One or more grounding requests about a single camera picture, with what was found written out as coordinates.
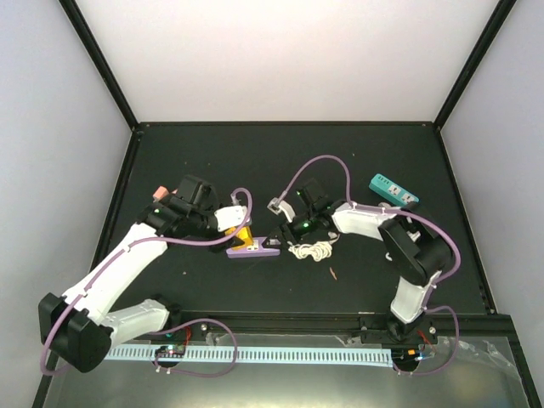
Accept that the purple power strip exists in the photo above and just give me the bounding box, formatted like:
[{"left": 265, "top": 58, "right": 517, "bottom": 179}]
[{"left": 226, "top": 237, "right": 281, "bottom": 259}]

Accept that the yellow cube socket adapter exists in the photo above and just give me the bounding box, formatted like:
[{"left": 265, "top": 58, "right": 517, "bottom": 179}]
[{"left": 229, "top": 226, "right": 253, "bottom": 251}]

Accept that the small pink charger plug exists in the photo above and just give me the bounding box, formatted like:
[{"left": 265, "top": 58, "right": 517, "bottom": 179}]
[{"left": 153, "top": 186, "right": 169, "bottom": 201}]

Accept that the teal power strip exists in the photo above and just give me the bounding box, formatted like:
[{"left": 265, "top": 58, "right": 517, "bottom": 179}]
[{"left": 369, "top": 173, "right": 419, "bottom": 207}]

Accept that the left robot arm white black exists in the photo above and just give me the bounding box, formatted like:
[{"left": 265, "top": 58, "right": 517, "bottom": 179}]
[{"left": 38, "top": 176, "right": 252, "bottom": 376}]

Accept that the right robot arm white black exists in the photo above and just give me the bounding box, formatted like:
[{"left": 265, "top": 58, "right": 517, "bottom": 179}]
[{"left": 263, "top": 180, "right": 461, "bottom": 343}]

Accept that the left circuit board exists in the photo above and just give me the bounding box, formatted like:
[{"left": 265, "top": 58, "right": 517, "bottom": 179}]
[{"left": 155, "top": 344, "right": 186, "bottom": 359}]

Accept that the circuit board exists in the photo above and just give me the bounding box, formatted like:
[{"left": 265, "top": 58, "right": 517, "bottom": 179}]
[
  {"left": 155, "top": 344, "right": 186, "bottom": 359},
  {"left": 391, "top": 347, "right": 437, "bottom": 362}
]

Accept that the right circuit board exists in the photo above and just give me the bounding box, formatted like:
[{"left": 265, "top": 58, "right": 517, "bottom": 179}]
[{"left": 391, "top": 347, "right": 437, "bottom": 362}]

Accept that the white cord of purple strip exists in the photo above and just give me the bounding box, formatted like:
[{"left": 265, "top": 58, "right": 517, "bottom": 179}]
[{"left": 287, "top": 237, "right": 340, "bottom": 263}]

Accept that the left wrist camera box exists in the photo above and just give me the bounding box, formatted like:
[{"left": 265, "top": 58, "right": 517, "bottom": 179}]
[{"left": 214, "top": 205, "right": 247, "bottom": 232}]

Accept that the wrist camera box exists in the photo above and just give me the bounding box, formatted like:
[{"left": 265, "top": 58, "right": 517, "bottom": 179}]
[
  {"left": 214, "top": 205, "right": 247, "bottom": 232},
  {"left": 267, "top": 197, "right": 296, "bottom": 223}
]

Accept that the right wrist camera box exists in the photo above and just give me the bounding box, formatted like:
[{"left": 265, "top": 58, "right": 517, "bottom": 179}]
[{"left": 267, "top": 197, "right": 296, "bottom": 223}]

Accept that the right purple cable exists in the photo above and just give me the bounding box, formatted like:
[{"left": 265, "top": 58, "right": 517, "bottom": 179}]
[{"left": 280, "top": 154, "right": 463, "bottom": 377}]

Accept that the purple cable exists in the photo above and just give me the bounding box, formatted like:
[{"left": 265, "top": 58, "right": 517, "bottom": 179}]
[
  {"left": 38, "top": 186, "right": 254, "bottom": 377},
  {"left": 280, "top": 154, "right": 463, "bottom": 377}
]

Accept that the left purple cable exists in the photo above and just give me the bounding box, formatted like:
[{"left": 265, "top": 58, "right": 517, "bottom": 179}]
[{"left": 38, "top": 186, "right": 254, "bottom": 377}]

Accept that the light blue slotted cable duct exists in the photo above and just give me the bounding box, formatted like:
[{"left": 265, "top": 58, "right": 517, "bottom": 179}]
[{"left": 105, "top": 344, "right": 393, "bottom": 368}]

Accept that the black front rail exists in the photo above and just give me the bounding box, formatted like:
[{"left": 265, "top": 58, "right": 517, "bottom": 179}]
[{"left": 63, "top": 313, "right": 515, "bottom": 341}]

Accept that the left black frame post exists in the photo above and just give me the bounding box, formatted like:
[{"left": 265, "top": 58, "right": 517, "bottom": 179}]
[{"left": 59, "top": 0, "right": 139, "bottom": 130}]

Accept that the black frame post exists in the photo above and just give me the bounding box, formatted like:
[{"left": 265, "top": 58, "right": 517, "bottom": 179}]
[
  {"left": 433, "top": 0, "right": 517, "bottom": 131},
  {"left": 59, "top": 0, "right": 139, "bottom": 130}
]

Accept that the right black frame post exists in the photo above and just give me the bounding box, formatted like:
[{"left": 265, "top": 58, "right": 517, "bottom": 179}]
[{"left": 433, "top": 0, "right": 517, "bottom": 131}]

